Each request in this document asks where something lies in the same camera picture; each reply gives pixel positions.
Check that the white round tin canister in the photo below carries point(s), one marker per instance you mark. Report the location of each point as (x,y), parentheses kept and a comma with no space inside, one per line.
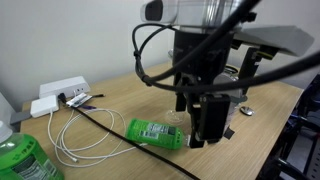
(238,93)

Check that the black equipment rack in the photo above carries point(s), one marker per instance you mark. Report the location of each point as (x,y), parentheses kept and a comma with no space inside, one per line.
(300,133)

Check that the white rectangular power box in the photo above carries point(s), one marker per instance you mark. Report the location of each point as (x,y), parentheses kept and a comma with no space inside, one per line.
(63,86)

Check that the green plastic bottle white cap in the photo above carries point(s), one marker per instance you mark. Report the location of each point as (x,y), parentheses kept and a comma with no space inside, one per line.
(153,133)

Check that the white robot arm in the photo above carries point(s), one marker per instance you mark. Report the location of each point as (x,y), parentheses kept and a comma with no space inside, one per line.
(280,38)

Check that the white charger adapter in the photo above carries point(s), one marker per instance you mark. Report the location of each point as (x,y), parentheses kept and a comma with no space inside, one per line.
(44,106)

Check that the small round metal disc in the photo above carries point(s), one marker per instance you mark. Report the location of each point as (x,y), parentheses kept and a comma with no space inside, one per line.
(247,111)

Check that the black tape piece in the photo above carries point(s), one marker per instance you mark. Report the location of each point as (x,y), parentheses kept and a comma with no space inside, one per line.
(229,134)

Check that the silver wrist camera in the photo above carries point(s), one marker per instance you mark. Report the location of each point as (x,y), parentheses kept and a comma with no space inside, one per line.
(158,11)

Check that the large green soap bottle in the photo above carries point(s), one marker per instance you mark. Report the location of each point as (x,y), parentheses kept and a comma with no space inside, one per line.
(23,156)

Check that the white sachet packet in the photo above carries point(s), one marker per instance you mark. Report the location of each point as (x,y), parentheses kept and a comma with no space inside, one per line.
(78,100)

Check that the black thermos flask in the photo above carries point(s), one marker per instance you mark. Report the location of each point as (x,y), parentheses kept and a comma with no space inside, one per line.
(248,66)

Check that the gold tin with hinged lid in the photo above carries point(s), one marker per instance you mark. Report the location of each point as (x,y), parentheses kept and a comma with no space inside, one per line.
(231,70)

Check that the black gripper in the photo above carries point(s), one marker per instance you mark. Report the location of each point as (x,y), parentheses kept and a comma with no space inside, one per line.
(196,53)

